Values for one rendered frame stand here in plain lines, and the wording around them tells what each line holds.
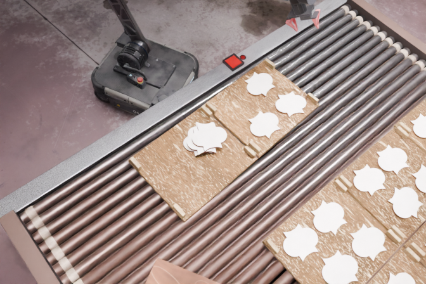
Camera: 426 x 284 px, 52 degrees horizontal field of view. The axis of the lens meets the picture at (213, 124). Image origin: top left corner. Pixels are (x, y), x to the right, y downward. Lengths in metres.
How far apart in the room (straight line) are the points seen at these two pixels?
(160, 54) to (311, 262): 1.86
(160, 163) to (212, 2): 2.24
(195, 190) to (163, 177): 0.14
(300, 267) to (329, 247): 0.14
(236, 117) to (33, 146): 1.56
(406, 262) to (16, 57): 2.86
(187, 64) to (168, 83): 0.21
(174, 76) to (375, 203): 1.61
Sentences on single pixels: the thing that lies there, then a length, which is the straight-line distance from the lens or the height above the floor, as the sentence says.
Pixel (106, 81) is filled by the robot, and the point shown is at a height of 0.24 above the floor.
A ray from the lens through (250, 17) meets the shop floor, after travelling 3.71.
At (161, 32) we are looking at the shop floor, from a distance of 3.53.
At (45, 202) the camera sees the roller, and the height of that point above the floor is 0.92.
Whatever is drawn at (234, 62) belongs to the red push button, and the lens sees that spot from 2.12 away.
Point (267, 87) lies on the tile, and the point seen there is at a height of 0.95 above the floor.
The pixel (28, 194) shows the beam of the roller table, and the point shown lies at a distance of 1.84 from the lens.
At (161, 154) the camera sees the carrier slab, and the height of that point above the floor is 0.94.
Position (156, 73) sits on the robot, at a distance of 2.92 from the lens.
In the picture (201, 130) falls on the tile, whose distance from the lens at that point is 1.80.
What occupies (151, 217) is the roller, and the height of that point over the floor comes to 0.92.
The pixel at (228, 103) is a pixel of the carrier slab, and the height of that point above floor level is 0.94.
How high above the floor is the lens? 2.52
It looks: 57 degrees down
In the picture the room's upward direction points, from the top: 8 degrees clockwise
